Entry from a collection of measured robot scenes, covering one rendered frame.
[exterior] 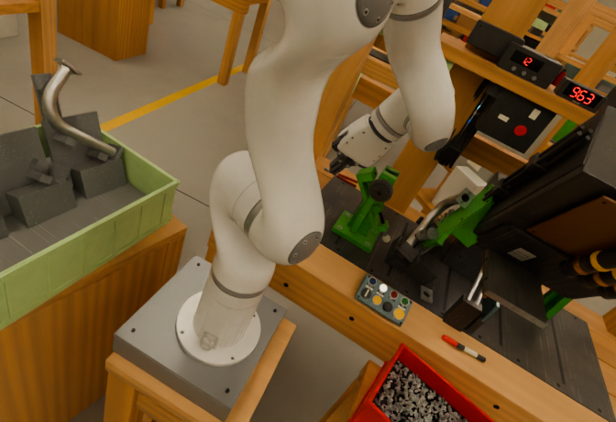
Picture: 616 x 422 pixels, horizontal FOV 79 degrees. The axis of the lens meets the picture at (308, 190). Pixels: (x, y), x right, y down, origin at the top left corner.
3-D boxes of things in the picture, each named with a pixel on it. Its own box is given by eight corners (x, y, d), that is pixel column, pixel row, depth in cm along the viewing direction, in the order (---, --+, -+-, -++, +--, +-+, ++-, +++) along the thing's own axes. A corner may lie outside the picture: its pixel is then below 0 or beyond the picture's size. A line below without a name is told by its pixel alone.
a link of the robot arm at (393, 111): (412, 141, 81) (397, 108, 85) (466, 102, 73) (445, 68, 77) (389, 133, 75) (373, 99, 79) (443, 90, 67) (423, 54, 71)
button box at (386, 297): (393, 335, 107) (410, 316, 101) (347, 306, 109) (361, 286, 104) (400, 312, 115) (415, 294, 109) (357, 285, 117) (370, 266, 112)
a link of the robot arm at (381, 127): (405, 118, 85) (396, 127, 87) (378, 97, 82) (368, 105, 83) (409, 142, 79) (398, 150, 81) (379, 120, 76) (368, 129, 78)
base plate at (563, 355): (612, 429, 106) (619, 427, 105) (288, 228, 124) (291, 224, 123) (583, 325, 141) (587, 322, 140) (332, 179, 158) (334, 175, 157)
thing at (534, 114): (523, 155, 118) (557, 114, 110) (475, 129, 121) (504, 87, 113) (521, 142, 129) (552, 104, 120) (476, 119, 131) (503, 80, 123)
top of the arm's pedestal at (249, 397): (232, 453, 76) (236, 446, 73) (104, 369, 79) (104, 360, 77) (292, 333, 102) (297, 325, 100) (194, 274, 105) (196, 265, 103)
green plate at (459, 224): (454, 258, 114) (514, 220, 102) (434, 239, 114) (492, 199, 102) (457, 239, 124) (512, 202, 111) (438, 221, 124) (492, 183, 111)
